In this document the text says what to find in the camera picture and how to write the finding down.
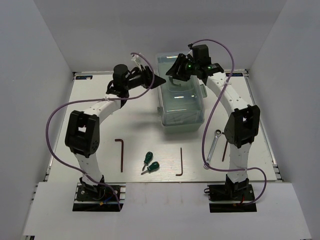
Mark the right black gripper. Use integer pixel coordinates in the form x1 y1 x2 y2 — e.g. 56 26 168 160
165 53 199 82

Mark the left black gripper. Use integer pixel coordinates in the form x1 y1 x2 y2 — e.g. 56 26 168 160
125 64 167 91

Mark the green plastic toolbox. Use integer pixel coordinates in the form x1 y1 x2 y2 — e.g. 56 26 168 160
156 52 206 134

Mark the green stubby screwdriver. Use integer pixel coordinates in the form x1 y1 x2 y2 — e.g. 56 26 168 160
142 151 153 171
141 161 160 175

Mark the large ratchet wrench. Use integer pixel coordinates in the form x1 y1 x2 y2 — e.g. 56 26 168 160
203 129 222 170

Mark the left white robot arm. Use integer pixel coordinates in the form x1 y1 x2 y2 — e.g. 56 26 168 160
65 64 166 200

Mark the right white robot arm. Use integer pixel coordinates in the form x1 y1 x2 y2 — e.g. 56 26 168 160
166 44 261 200

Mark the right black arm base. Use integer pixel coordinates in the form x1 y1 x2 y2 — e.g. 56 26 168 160
204 184 257 213

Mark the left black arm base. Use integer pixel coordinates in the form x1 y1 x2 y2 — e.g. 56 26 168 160
72 183 121 213

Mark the right blue corner label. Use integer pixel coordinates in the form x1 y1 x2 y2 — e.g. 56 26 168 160
226 72 244 77

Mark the blue corner label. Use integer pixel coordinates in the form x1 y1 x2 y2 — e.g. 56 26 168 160
226 72 244 77
75 75 93 80

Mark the left long hex key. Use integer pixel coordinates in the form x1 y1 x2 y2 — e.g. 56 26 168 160
114 138 124 173

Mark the left blue corner label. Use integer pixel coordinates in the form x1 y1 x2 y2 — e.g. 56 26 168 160
75 75 93 80

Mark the right red hex key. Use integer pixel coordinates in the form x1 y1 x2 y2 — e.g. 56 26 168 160
221 141 228 162

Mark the middle hex key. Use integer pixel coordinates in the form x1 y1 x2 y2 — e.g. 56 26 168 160
175 147 184 177

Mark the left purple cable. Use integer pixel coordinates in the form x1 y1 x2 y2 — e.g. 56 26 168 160
46 51 156 211

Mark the purple cable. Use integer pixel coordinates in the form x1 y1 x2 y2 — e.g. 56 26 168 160
46 51 156 211
188 38 267 207

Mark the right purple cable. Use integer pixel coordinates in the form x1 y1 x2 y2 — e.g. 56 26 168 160
188 38 267 207

